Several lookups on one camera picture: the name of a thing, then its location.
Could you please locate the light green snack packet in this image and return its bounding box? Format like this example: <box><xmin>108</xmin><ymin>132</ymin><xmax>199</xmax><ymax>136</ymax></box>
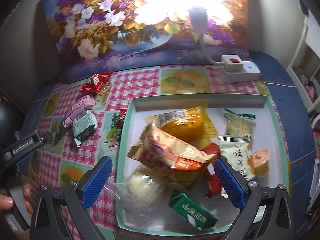
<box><xmin>73</xmin><ymin>110</ymin><xmax>98</xmax><ymax>147</ymax></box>

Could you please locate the white chair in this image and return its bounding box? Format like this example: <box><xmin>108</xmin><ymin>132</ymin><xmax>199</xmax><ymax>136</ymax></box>
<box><xmin>286</xmin><ymin>0</ymin><xmax>319</xmax><ymax>120</ymax></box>

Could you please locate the flower vase painting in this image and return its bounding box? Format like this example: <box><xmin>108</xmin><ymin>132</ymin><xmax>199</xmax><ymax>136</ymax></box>
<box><xmin>43</xmin><ymin>0</ymin><xmax>248</xmax><ymax>82</ymax></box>

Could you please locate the red snack packet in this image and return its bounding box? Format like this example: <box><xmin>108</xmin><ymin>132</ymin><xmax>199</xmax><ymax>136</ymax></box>
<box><xmin>202</xmin><ymin>143</ymin><xmax>222</xmax><ymax>198</ymax></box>

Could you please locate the round cracker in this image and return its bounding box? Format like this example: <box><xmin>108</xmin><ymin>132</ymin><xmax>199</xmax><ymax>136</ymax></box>
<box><xmin>224</xmin><ymin>108</ymin><xmax>255</xmax><ymax>142</ymax></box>

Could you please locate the white cream calligraphy packet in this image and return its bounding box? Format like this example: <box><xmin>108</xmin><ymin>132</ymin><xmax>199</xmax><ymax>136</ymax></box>
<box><xmin>217</xmin><ymin>135</ymin><xmax>255</xmax><ymax>180</ymax></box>

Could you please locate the purple strawberry bread packet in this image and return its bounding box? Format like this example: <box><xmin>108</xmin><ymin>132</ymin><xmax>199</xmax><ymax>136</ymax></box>
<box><xmin>62</xmin><ymin>95</ymin><xmax>95</xmax><ymax>128</ymax></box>

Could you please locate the teal white cardboard box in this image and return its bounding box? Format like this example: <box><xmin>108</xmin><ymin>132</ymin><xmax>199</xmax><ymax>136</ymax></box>
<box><xmin>116</xmin><ymin>93</ymin><xmax>289</xmax><ymax>237</ymax></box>

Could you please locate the beige orange bread packet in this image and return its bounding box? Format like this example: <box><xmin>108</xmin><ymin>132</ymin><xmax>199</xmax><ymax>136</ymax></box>
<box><xmin>127</xmin><ymin>124</ymin><xmax>217</xmax><ymax>188</ymax></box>

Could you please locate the orange jelly cup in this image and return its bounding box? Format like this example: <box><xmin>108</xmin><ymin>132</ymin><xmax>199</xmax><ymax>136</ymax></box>
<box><xmin>247</xmin><ymin>149</ymin><xmax>270</xmax><ymax>177</ymax></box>

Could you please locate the white gooseneck plug lamp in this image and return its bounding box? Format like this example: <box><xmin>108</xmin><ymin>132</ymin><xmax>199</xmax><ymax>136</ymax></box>
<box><xmin>188</xmin><ymin>6</ymin><xmax>245</xmax><ymax>72</ymax></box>

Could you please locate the yellow orange cake packet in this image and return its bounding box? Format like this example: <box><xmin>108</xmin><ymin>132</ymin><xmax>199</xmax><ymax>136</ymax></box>
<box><xmin>145</xmin><ymin>105</ymin><xmax>218</xmax><ymax>142</ymax></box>

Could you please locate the round bun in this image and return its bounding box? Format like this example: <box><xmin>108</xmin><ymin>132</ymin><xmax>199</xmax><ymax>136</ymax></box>
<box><xmin>104</xmin><ymin>165</ymin><xmax>171</xmax><ymax>228</ymax></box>

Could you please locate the white power strip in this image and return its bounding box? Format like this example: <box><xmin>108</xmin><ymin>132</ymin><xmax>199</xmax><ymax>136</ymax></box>
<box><xmin>219</xmin><ymin>61</ymin><xmax>260</xmax><ymax>83</ymax></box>

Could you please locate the person's left hand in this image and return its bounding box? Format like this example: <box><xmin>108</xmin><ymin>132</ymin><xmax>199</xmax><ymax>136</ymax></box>
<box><xmin>0</xmin><ymin>186</ymin><xmax>34</xmax><ymax>217</ymax></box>

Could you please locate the checkered fruit tablecloth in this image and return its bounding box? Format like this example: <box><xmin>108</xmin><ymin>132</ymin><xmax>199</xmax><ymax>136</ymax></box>
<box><xmin>23</xmin><ymin>64</ymin><xmax>293</xmax><ymax>240</ymax></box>

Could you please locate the blue bedsheet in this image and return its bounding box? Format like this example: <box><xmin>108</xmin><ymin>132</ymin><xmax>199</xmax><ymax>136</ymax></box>
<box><xmin>248</xmin><ymin>50</ymin><xmax>316</xmax><ymax>239</ymax></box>

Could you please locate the small red candy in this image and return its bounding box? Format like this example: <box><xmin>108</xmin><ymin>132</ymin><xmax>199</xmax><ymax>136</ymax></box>
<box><xmin>116</xmin><ymin>109</ymin><xmax>127</xmax><ymax>128</ymax></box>

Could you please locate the dark green snack packet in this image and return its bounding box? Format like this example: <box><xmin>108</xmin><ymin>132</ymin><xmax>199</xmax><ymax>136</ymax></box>
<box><xmin>169</xmin><ymin>191</ymin><xmax>219</xmax><ymax>230</ymax></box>

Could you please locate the red shiny snack bag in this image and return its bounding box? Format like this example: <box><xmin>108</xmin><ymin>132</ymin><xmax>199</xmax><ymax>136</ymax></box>
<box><xmin>80</xmin><ymin>72</ymin><xmax>112</xmax><ymax>94</ymax></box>

